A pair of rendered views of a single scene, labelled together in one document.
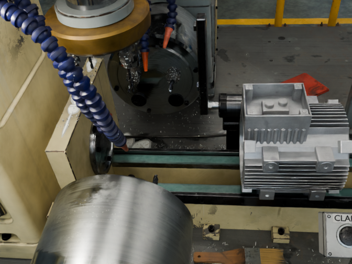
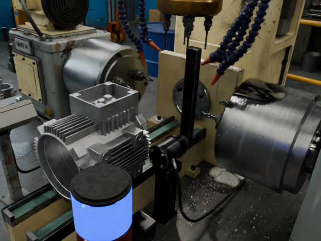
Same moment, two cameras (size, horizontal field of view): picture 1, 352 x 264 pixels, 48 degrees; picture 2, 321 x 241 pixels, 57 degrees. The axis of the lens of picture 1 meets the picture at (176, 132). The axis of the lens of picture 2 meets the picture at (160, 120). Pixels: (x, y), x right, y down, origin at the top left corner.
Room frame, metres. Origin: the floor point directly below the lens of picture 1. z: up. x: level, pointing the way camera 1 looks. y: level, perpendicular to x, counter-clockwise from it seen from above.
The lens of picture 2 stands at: (1.00, -0.68, 1.41)
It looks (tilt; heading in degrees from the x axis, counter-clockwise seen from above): 27 degrees down; 118
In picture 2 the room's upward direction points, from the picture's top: 3 degrees clockwise
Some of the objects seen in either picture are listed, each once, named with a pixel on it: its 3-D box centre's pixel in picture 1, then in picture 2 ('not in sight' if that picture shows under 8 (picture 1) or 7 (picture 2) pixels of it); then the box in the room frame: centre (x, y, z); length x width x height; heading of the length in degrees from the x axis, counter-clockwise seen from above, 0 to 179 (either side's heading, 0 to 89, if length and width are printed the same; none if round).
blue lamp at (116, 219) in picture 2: not in sight; (102, 203); (0.84, -0.51, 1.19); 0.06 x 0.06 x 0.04
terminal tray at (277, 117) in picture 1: (273, 112); (105, 107); (0.59, -0.20, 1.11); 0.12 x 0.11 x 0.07; 82
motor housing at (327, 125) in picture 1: (288, 146); (94, 148); (0.58, -0.24, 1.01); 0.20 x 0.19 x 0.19; 82
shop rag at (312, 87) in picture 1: (299, 88); not in sight; (1.03, -0.42, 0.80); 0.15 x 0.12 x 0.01; 114
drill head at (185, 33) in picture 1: (161, 52); (281, 138); (0.96, 0.02, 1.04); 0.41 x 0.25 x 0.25; 171
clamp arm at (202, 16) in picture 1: (203, 68); (188, 100); (0.75, -0.08, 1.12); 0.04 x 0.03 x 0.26; 81
